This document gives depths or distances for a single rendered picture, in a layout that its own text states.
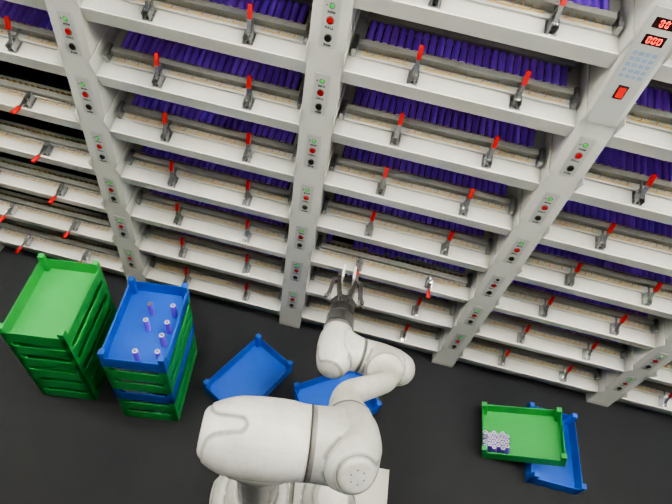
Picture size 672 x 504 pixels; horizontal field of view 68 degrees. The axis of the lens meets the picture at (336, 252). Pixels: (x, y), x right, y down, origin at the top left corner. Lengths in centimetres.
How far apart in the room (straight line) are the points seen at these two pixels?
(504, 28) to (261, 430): 98
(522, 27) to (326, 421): 94
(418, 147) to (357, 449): 88
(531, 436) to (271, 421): 150
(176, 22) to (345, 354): 99
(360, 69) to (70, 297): 123
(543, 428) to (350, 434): 145
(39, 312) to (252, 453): 119
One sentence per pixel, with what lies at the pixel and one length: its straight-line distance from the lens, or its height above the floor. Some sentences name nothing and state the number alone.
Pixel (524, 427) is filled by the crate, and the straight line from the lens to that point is 224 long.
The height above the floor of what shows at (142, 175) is 68.
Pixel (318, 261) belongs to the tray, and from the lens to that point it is 184.
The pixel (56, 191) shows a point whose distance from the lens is 213.
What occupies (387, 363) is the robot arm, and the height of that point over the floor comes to 70.
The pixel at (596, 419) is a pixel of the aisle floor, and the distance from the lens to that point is 251.
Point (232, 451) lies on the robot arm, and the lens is 89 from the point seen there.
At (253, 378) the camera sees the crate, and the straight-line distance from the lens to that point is 211.
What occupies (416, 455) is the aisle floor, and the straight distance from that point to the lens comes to 210.
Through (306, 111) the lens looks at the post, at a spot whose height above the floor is 111.
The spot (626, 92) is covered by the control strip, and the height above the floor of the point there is 137.
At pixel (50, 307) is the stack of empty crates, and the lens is 192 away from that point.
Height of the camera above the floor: 191
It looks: 49 degrees down
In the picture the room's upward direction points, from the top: 13 degrees clockwise
